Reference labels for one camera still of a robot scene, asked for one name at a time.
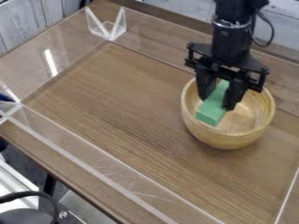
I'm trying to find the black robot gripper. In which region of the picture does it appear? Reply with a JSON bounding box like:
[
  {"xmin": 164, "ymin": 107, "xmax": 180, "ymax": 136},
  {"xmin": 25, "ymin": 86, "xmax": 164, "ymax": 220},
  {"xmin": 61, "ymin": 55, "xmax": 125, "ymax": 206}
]
[{"xmin": 184, "ymin": 17, "xmax": 269, "ymax": 111}]

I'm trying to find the green rectangular block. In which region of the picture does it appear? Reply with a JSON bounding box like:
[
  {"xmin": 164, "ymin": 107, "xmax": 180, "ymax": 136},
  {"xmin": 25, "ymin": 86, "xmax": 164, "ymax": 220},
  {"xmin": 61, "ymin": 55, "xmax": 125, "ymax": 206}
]
[{"xmin": 194, "ymin": 80, "xmax": 229, "ymax": 127}]

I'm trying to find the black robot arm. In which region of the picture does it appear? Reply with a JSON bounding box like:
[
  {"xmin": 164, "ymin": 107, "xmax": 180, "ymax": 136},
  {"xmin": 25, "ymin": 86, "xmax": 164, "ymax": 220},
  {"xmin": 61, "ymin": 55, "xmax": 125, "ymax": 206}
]
[{"xmin": 184, "ymin": 0, "xmax": 270, "ymax": 111}]

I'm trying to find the light wooden bowl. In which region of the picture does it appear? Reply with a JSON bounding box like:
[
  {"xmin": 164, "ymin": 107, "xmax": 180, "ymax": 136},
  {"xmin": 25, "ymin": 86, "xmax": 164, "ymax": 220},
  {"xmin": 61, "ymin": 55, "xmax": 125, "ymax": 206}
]
[{"xmin": 180, "ymin": 79, "xmax": 276, "ymax": 150}]

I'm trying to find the black table leg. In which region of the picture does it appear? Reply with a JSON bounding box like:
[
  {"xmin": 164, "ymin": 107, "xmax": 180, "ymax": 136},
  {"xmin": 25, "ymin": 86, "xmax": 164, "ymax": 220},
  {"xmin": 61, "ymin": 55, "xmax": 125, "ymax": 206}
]
[{"xmin": 42, "ymin": 174, "xmax": 56, "ymax": 196}]

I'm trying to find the clear acrylic corner bracket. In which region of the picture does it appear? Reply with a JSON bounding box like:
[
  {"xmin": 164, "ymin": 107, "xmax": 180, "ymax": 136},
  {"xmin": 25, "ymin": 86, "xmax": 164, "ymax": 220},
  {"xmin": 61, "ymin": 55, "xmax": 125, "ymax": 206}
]
[{"xmin": 84, "ymin": 7, "xmax": 126, "ymax": 41}]

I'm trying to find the clear acrylic barrier wall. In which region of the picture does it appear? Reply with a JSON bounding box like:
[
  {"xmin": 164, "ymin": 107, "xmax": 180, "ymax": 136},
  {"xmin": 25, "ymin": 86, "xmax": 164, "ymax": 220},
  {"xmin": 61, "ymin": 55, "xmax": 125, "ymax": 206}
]
[{"xmin": 0, "ymin": 83, "xmax": 222, "ymax": 224}]

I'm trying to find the metal base plate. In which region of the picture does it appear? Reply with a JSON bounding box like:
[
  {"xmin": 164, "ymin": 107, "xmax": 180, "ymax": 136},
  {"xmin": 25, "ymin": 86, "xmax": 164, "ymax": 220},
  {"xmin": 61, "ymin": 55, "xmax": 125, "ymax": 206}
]
[{"xmin": 57, "ymin": 191, "xmax": 117, "ymax": 224}]

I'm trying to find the black cable loop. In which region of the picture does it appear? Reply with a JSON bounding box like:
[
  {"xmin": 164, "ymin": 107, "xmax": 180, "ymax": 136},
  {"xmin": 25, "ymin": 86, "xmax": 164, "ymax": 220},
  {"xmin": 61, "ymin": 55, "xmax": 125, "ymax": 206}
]
[{"xmin": 0, "ymin": 191, "xmax": 60, "ymax": 224}]

